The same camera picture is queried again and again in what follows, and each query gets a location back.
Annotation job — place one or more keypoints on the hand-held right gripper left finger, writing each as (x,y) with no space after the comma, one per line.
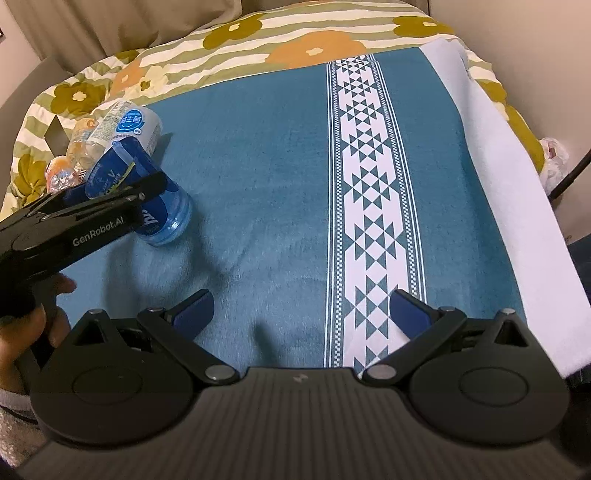
(196,313)

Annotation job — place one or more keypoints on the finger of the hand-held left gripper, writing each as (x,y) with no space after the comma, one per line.
(74,196)
(138,187)

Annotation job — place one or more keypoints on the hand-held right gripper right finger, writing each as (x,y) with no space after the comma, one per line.
(408,314)

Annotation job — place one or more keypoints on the blue label plastic bottle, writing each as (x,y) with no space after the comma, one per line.
(164,212)

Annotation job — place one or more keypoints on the person's left hand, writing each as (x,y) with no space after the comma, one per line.
(21,341)

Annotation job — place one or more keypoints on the orange label plastic bottle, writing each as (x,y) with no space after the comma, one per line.
(60,173)

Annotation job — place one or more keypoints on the clear plastic bottle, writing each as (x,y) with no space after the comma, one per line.
(85,147)

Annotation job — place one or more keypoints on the white label plastic bottle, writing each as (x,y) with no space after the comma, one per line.
(129,124)

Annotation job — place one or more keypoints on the teal patterned blanket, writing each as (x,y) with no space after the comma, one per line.
(277,184)

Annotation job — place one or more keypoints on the floral striped quilt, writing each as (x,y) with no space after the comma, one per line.
(207,50)

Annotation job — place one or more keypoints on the dark cloth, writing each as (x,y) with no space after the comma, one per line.
(579,267)

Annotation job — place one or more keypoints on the white plastic bag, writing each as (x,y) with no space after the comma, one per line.
(554,161)

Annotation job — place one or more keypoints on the black pole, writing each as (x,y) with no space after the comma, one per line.
(575,173)

